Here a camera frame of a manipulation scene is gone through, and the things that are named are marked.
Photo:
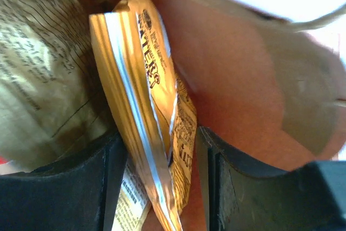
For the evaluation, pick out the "red brown paper bag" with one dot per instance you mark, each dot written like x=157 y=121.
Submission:
x=260 y=83

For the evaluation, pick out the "orange wafer snack packet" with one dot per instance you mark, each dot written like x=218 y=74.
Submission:
x=149 y=103

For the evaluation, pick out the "gold foil snack bag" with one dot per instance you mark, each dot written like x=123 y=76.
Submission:
x=52 y=101

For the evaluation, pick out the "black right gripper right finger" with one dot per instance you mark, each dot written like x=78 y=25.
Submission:
x=240 y=192

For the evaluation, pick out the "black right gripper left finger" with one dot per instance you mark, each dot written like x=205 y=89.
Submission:
x=79 y=192

